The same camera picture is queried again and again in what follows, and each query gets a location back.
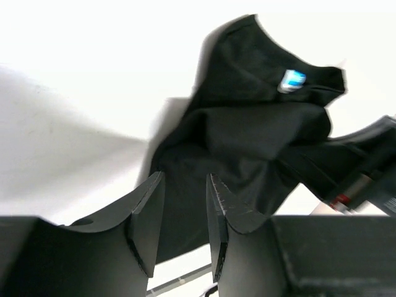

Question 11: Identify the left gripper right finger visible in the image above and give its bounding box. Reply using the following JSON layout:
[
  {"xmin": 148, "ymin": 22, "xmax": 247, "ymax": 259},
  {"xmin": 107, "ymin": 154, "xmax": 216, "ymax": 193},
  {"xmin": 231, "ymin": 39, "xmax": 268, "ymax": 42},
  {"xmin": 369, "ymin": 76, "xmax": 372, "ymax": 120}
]
[{"xmin": 206, "ymin": 174, "xmax": 297, "ymax": 296}]

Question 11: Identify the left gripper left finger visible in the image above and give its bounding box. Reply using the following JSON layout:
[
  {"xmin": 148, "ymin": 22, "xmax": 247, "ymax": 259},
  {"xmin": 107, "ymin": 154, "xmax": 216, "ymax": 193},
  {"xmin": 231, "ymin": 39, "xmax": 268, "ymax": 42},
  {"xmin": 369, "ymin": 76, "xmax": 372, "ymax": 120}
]
[{"xmin": 61, "ymin": 172, "xmax": 165, "ymax": 296}]

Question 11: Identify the black t shirt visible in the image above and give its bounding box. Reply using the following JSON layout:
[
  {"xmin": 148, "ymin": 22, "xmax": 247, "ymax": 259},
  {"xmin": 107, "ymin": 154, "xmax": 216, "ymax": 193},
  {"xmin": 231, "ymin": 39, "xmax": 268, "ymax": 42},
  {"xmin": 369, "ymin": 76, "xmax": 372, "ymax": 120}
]
[{"xmin": 148, "ymin": 13, "xmax": 366, "ymax": 267}]

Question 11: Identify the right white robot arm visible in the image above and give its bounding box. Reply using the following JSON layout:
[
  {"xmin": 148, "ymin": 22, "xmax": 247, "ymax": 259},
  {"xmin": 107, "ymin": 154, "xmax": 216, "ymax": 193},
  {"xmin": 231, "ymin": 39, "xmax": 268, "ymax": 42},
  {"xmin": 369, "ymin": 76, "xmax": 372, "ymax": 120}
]
[{"xmin": 303, "ymin": 116, "xmax": 395, "ymax": 217}]

